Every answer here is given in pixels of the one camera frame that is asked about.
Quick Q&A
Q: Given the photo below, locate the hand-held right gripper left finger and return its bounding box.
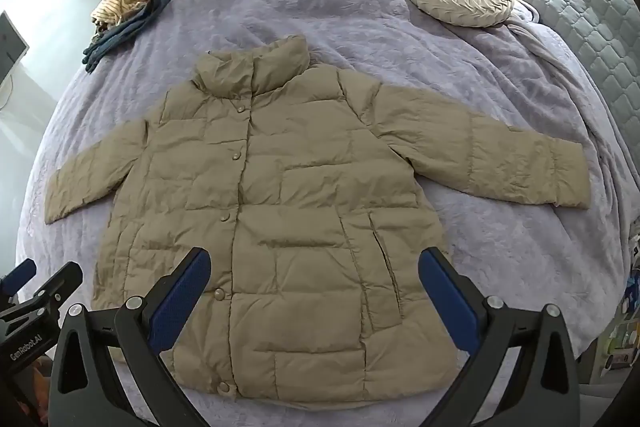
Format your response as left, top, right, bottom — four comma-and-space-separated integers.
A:
48, 247, 213, 427

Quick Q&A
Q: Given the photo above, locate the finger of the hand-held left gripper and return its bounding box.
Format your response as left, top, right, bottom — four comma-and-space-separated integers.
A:
0, 262, 84, 333
0, 259, 38, 296

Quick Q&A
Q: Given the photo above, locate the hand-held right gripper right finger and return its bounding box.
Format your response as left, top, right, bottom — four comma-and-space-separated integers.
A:
417, 247, 581, 427

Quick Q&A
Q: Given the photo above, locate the khaki puffer jacket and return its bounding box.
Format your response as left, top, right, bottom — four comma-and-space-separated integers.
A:
42, 34, 593, 409

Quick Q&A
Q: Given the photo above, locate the cluttered shelf of small goods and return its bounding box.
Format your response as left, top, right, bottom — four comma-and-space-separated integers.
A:
597, 217, 640, 383

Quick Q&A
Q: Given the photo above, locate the grey monitor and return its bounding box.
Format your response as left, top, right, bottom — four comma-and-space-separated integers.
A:
0, 12, 28, 75

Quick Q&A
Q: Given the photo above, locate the dark blue garment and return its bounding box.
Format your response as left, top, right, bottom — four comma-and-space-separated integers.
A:
82, 0, 176, 75

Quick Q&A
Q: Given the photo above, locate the purple fleece blanket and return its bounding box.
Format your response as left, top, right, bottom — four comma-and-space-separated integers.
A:
15, 0, 640, 427

